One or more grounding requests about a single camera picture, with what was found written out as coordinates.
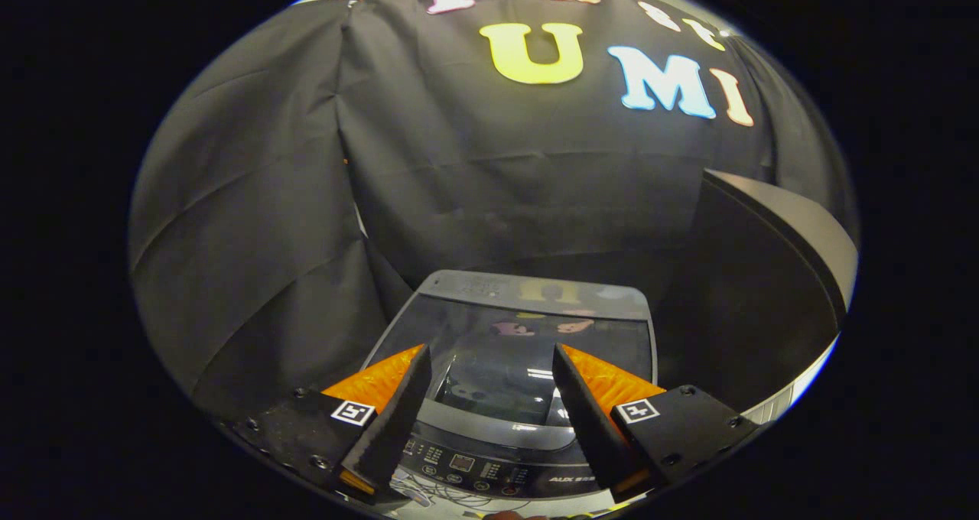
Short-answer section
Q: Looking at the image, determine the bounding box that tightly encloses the grey washing machine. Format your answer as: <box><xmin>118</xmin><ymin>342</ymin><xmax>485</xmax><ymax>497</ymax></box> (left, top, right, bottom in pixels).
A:
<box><xmin>359</xmin><ymin>269</ymin><xmax>662</xmax><ymax>505</ymax></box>

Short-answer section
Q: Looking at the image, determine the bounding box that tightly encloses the black backdrop cloth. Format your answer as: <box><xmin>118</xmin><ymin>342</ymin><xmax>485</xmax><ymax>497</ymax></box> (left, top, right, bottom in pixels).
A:
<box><xmin>128</xmin><ymin>0</ymin><xmax>857</xmax><ymax>421</ymax></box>

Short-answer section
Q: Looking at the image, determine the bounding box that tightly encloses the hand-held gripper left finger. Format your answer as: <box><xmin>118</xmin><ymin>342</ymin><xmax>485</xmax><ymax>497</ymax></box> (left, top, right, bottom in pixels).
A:
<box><xmin>228</xmin><ymin>343</ymin><xmax>434</xmax><ymax>499</ymax></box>

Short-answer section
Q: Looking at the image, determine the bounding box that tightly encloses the dark glass washing machine lid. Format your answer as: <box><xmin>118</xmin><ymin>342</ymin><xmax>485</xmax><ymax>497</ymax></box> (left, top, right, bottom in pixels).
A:
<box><xmin>367</xmin><ymin>294</ymin><xmax>657</xmax><ymax>431</ymax></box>

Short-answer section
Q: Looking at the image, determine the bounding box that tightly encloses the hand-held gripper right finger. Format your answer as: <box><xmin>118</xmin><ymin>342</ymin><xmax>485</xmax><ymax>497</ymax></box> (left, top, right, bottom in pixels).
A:
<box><xmin>551</xmin><ymin>342</ymin><xmax>762</xmax><ymax>504</ymax></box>

